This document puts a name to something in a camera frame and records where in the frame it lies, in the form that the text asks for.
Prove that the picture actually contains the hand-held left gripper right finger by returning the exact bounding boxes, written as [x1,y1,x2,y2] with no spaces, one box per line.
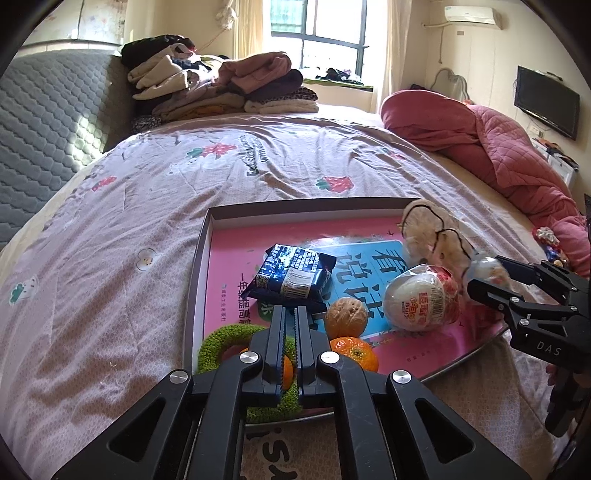
[292,305,532,480]

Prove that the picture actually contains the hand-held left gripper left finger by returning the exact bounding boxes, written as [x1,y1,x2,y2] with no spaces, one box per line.
[51,305,287,480]

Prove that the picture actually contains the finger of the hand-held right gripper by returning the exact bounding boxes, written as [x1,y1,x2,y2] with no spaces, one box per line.
[467,277,574,320]
[496,256,591,306]

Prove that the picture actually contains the small clear ball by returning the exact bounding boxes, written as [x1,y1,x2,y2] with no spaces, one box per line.
[463,255,509,289]

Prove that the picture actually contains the orange mandarin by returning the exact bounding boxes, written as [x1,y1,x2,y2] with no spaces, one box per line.
[329,337,380,374]
[239,347,295,391]

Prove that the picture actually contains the walnut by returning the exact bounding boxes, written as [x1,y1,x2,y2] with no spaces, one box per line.
[324,296,370,340]

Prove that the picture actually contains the green fuzzy scrunchie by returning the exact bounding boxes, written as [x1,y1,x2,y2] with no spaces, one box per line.
[198,324,301,411]

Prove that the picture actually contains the blue cookie packet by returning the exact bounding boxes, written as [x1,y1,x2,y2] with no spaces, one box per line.
[242,243,337,311]

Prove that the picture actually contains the red and white surprise egg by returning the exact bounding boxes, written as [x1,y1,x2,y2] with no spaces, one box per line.
[385,264,462,332]

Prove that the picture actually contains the cream frilly scrunchie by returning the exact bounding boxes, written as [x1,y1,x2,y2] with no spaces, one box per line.
[399,199,476,278]

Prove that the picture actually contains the grey cardboard box tray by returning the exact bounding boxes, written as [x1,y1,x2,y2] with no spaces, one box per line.
[184,198,509,423]

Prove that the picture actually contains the pink and blue book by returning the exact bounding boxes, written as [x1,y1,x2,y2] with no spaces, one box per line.
[201,217,497,416]

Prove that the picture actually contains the white cabinet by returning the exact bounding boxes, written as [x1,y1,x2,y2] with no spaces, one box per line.
[533,138,578,190]

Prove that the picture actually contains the pink quilt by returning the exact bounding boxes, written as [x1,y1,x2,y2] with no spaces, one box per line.
[379,90,591,282]

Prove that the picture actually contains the black flat television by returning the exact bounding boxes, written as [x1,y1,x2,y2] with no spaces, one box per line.
[514,65,581,140]

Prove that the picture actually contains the cream folded cloth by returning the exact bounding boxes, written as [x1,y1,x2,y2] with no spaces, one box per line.
[244,99,320,114]

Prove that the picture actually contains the green windowsill mat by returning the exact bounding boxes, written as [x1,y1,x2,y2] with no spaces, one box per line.
[302,78,375,92]

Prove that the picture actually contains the white air conditioner pipe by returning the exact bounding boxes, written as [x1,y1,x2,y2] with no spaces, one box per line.
[422,23,446,65]

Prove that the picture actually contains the dark purple garment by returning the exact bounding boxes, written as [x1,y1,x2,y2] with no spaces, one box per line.
[245,69,304,104]

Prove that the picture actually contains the leopard print cloth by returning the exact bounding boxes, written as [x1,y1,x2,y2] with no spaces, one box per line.
[130,114,164,134]

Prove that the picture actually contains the white air conditioner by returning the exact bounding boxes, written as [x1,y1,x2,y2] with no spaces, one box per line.
[444,6,502,31]

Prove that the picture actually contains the cream curtain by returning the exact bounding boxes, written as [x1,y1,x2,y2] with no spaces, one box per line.
[365,0,407,112]
[232,0,265,61]

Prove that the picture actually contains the dark clothes on windowsill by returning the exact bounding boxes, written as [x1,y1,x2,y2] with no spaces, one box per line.
[314,68,363,84]

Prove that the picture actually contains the pink fleece garment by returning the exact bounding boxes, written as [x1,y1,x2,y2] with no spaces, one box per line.
[218,52,293,95]

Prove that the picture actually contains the beige jacket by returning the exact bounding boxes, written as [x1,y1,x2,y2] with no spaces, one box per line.
[128,54,208,100]

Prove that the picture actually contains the dark framed window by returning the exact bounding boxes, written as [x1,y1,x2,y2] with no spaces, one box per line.
[270,0,370,77]

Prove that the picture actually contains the black garment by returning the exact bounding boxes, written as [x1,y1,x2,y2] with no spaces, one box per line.
[121,34,197,68]

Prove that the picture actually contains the grey quilted headboard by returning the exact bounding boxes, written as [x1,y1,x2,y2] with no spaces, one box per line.
[0,48,134,252]

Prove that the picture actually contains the white wire chair back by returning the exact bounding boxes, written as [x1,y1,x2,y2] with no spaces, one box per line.
[434,68,469,100]

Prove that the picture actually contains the painted blossom wall panel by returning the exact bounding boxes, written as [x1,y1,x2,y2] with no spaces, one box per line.
[23,0,236,49]

